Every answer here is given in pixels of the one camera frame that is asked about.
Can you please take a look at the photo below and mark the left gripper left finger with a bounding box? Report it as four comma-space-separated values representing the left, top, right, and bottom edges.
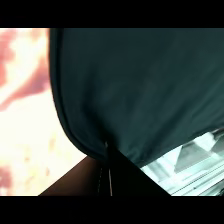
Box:
39, 155, 110, 197

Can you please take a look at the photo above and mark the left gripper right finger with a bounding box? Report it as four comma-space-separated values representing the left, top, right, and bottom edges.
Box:
105, 142, 172, 197

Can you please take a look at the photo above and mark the dark green shirt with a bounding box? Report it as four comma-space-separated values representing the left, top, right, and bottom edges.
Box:
48, 27, 224, 169

